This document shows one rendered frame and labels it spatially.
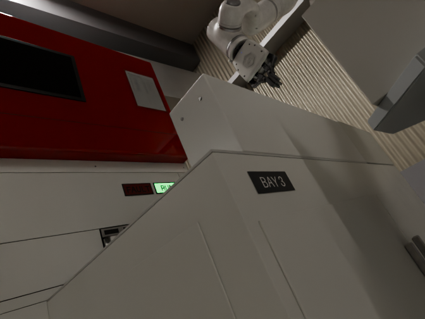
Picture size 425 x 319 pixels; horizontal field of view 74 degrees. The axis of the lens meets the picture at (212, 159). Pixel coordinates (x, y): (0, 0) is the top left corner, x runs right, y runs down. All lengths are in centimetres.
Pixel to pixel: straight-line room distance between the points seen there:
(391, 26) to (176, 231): 39
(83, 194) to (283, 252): 75
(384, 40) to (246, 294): 37
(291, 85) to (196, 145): 256
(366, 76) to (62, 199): 81
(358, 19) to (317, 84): 233
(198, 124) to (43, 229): 59
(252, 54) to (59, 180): 68
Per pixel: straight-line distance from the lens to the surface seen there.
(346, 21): 50
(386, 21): 48
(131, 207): 101
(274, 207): 34
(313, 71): 286
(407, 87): 42
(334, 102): 271
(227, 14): 92
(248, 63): 87
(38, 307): 83
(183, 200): 35
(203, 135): 41
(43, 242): 87
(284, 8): 124
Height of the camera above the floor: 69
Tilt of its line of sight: 23 degrees up
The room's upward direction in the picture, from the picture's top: 25 degrees counter-clockwise
